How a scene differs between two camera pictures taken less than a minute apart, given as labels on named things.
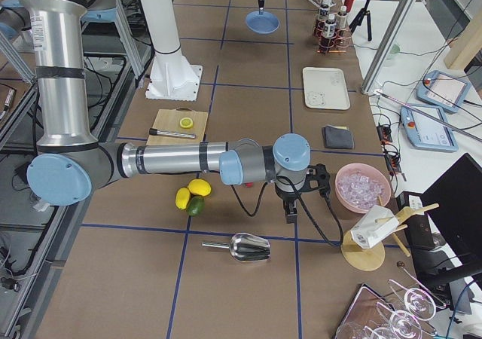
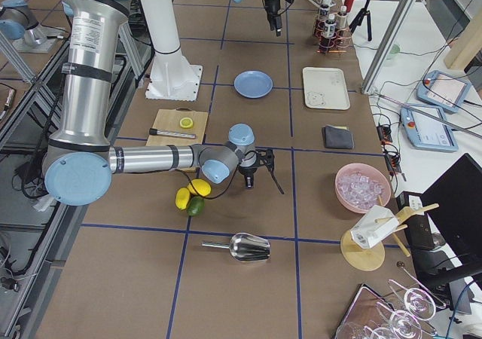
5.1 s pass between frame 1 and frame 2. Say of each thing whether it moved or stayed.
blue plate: moved
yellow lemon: stayed
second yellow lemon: stayed
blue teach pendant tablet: stayed
